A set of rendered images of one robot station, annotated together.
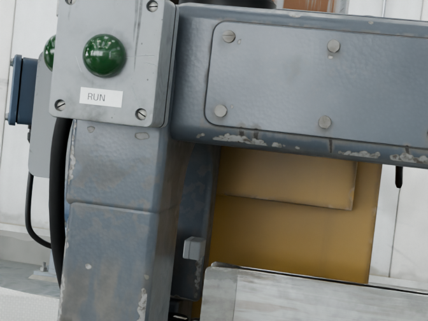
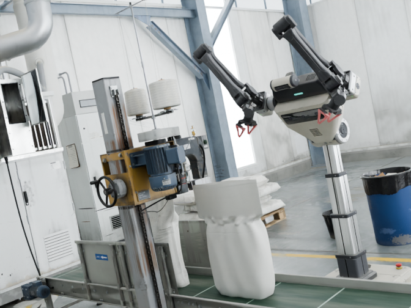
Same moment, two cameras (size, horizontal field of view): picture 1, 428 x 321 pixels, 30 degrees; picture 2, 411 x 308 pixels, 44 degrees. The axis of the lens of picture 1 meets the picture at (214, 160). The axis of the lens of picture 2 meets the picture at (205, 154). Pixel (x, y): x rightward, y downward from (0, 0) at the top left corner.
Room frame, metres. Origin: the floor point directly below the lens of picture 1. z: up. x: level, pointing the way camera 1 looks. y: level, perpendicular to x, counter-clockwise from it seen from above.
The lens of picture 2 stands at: (3.27, 1.92, 1.38)
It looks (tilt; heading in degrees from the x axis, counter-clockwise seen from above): 3 degrees down; 214
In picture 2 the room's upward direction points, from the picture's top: 11 degrees counter-clockwise
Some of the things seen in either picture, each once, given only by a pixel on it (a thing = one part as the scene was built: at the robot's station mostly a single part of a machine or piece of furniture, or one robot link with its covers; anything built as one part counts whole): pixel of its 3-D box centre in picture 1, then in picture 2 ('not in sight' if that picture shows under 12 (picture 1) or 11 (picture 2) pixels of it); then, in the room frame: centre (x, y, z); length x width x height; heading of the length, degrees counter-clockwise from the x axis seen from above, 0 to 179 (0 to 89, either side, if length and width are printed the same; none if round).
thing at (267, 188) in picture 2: not in sight; (254, 191); (-2.38, -1.27, 0.44); 0.68 x 0.44 x 0.15; 170
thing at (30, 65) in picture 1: (36, 101); (176, 157); (1.08, 0.25, 1.25); 0.10 x 0.08 x 0.12; 15
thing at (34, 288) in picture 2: not in sight; (38, 288); (0.78, -1.64, 0.35); 0.30 x 0.15 x 0.15; 80
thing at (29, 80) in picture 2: not in sight; (33, 98); (0.18, -1.92, 1.95); 0.30 x 0.01 x 0.48; 80
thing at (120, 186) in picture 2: not in sight; (117, 188); (1.22, -0.10, 1.14); 0.11 x 0.06 x 0.11; 80
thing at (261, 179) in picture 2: not in sight; (241, 183); (-2.44, -1.47, 0.56); 0.67 x 0.43 x 0.15; 80
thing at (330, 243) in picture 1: (279, 179); (138, 174); (1.03, -0.09, 1.18); 0.34 x 0.25 x 0.31; 170
